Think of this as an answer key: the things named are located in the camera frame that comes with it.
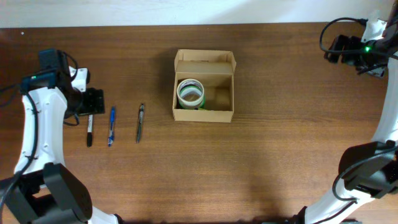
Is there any black Sharpie marker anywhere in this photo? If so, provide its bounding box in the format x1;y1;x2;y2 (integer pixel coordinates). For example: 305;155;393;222
86;114;93;147

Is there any white tape roll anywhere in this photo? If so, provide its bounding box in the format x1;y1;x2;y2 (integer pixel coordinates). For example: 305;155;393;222
177;78;205;108

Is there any green tape roll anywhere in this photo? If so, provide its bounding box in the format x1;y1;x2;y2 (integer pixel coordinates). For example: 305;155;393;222
177;86;205;110

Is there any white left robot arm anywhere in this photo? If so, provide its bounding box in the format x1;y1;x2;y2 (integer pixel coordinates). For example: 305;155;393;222
1;66;123;223

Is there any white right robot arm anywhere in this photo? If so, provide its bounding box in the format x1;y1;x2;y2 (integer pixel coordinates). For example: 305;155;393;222
289;5;397;223

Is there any blue pen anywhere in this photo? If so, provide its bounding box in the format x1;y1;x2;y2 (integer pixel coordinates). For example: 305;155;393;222
108;106;116;147

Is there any black pen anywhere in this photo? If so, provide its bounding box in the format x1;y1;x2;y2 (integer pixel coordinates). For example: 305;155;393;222
136;103;144;144

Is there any brown cardboard box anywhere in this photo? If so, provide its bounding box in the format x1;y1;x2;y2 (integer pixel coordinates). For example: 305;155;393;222
172;49;236;123

